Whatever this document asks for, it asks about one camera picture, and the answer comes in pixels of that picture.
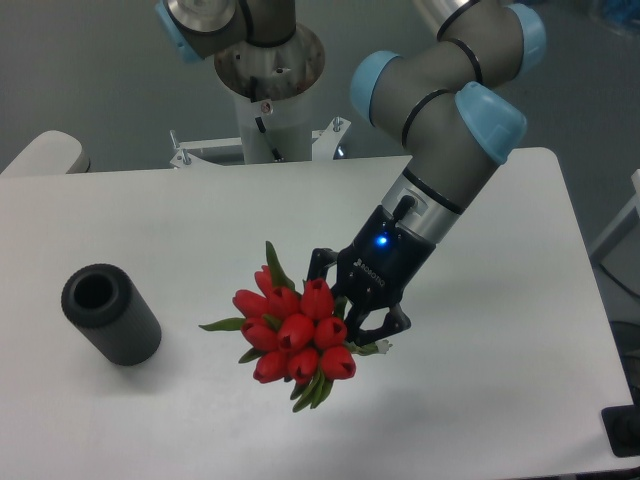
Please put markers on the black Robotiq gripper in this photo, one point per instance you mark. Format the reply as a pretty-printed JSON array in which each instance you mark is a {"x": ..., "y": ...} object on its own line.
[{"x": 373, "y": 271}]

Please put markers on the white furniture frame at right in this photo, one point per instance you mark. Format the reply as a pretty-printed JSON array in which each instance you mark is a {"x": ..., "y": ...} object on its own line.
[{"x": 618, "y": 228}]

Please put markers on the black clamp at table edge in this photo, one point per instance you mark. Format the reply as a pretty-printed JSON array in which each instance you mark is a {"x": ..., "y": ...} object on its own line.
[{"x": 622, "y": 429}]

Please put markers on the white chair armrest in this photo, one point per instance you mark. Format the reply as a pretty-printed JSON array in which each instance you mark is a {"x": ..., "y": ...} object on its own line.
[{"x": 51, "y": 153}]

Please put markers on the black ribbed cylindrical vase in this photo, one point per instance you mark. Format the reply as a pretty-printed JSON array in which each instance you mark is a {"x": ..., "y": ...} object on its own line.
[{"x": 101, "y": 301}]

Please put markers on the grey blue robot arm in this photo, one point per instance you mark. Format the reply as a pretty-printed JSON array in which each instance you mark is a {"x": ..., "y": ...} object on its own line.
[{"x": 441, "y": 106}]

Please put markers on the red tulip bouquet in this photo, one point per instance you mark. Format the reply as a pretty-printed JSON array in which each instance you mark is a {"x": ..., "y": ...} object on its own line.
[{"x": 295, "y": 336}]

